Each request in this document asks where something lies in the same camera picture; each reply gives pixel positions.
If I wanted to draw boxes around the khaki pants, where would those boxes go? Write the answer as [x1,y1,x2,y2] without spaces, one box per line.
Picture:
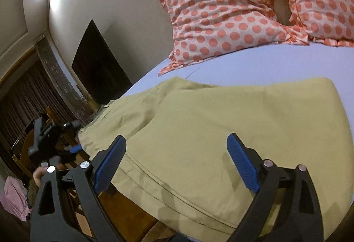
[79,77,353,241]

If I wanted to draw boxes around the person's left hand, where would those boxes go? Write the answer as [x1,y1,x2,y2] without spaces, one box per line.
[33,167,47,187]

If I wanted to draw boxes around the dark wooden side table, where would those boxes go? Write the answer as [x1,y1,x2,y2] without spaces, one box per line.
[35,32,97,126]

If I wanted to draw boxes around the pink cloth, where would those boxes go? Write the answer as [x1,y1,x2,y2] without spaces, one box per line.
[1,176,31,222]

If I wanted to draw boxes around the black bedside panel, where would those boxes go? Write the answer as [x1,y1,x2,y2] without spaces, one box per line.
[71,20,133,105]

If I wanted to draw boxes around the white bed sheet mattress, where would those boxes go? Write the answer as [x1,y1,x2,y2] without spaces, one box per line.
[127,44,353,125]

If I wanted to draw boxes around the left polka dot pillow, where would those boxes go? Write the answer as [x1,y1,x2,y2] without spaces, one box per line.
[159,0,308,75]

